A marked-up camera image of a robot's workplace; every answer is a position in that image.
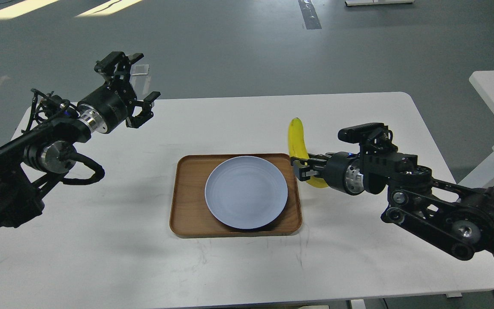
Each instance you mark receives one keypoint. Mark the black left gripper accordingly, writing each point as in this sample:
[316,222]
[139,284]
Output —
[115,101]

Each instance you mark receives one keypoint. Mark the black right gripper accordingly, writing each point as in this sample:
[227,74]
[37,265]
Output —
[339,170]

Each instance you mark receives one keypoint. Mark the yellow banana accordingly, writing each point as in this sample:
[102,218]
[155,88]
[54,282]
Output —
[298,149]

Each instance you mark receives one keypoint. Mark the light blue plate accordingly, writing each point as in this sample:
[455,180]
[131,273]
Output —
[246,192]

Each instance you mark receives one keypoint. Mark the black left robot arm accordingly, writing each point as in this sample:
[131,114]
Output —
[44,155]

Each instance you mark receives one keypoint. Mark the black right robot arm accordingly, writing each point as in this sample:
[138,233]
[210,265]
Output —
[453,218]

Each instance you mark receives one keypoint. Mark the white floor plate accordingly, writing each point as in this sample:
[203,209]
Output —
[140,70]

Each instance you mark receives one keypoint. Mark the brown wooden tray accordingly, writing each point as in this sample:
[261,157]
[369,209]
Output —
[190,217]

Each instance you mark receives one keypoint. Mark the white furniture base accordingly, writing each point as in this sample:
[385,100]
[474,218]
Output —
[376,2]

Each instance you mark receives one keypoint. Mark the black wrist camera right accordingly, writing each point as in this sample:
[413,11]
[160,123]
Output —
[359,133]

